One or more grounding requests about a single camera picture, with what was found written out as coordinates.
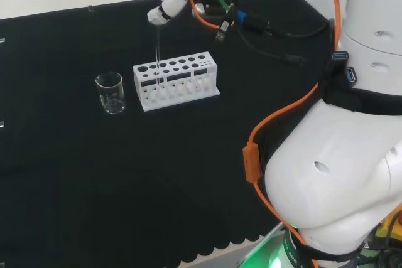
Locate clear glass rod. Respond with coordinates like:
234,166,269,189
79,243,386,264
155,23,161,88

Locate white test tube rack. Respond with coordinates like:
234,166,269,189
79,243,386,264
133,51,220,112

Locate black usb plug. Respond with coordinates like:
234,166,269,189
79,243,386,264
215,19,234,44

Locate black and blue adapter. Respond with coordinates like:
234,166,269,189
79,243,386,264
235,9,271,36

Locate clear glass beaker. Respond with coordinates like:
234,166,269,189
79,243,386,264
94,72,127,115

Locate black bench cloth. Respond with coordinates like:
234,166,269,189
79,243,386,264
0,0,346,264

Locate black usb hub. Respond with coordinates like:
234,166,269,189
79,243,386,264
332,50,359,83

